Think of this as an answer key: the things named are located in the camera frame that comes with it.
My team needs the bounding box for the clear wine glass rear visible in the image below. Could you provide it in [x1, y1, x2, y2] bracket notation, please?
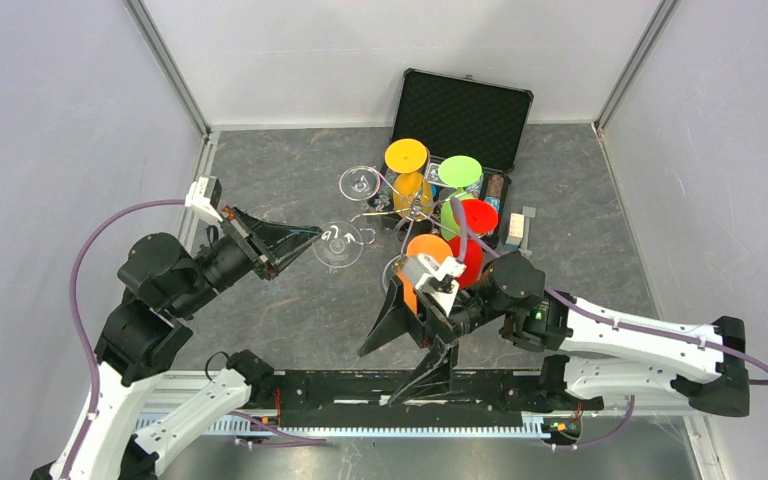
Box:
[338, 166, 381, 202]

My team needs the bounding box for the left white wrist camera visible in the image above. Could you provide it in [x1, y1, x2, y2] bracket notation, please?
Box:
[184, 176, 222, 226]

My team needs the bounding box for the yellow plastic wine glass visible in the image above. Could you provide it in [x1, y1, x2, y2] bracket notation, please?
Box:
[385, 138, 433, 219]

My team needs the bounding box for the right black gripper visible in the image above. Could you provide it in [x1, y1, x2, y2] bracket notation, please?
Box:
[356, 274, 504, 405]

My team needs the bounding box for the red plastic wine glass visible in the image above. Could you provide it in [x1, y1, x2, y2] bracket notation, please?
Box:
[457, 199, 499, 289]

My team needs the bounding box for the clear wine glass front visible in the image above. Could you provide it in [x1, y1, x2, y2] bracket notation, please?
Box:
[312, 219, 378, 274]

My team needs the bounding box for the grey toy brick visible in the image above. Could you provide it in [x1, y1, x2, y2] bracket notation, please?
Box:
[518, 206, 536, 258]

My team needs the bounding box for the clear wine glass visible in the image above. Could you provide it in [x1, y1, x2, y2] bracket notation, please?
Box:
[312, 219, 378, 274]
[338, 166, 381, 202]

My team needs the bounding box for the chrome wine glass rack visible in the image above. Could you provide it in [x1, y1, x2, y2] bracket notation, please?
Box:
[340, 166, 499, 249]

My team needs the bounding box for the white toy brick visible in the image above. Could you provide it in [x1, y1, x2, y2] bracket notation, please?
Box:
[504, 213, 525, 249]

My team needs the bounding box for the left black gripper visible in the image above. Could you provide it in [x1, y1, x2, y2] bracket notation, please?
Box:
[174, 201, 326, 315]

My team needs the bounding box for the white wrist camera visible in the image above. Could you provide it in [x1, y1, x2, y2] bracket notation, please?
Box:
[184, 176, 222, 226]
[402, 253, 466, 316]

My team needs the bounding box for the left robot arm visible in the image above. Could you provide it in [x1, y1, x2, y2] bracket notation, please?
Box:
[33, 207, 321, 479]

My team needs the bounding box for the orange plastic wine glass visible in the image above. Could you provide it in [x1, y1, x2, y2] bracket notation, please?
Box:
[395, 234, 454, 315]

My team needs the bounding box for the green plastic wine glass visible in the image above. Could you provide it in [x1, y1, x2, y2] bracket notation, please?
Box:
[438, 155, 483, 241]

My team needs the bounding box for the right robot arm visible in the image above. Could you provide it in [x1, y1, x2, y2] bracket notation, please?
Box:
[358, 253, 750, 418]

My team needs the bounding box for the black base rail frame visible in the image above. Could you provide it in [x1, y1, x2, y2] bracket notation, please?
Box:
[135, 351, 697, 458]

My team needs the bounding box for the black poker chip case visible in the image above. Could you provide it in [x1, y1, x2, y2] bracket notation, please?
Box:
[389, 68, 533, 217]

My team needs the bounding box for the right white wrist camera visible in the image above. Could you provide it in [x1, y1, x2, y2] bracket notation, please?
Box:
[402, 253, 466, 316]

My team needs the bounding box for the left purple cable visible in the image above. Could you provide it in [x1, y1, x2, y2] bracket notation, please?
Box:
[59, 198, 190, 480]

